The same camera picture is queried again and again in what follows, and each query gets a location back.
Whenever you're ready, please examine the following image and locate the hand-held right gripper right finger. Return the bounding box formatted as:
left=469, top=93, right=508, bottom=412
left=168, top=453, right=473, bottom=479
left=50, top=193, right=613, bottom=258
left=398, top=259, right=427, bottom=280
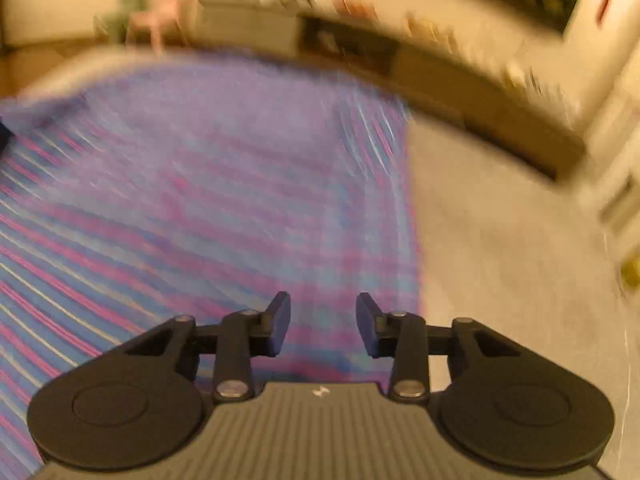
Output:
left=355, top=292, right=521, bottom=403

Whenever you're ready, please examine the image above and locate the pink plastic chair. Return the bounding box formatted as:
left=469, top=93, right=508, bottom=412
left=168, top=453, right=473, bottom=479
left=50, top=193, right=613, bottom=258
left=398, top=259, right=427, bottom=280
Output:
left=127, top=0, right=193, bottom=56

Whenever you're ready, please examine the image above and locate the purple striped bed sheet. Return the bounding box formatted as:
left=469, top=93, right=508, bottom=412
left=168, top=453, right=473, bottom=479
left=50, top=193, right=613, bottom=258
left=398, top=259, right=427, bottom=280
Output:
left=0, top=52, right=426, bottom=480

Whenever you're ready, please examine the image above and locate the long wooden tv cabinet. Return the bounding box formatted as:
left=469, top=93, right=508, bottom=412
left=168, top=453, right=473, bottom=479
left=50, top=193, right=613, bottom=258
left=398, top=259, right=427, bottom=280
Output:
left=192, top=0, right=586, bottom=181

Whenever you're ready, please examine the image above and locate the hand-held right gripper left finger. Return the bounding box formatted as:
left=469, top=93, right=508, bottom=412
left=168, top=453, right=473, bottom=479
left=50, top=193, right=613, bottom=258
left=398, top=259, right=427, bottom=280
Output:
left=118, top=291, right=292, bottom=403

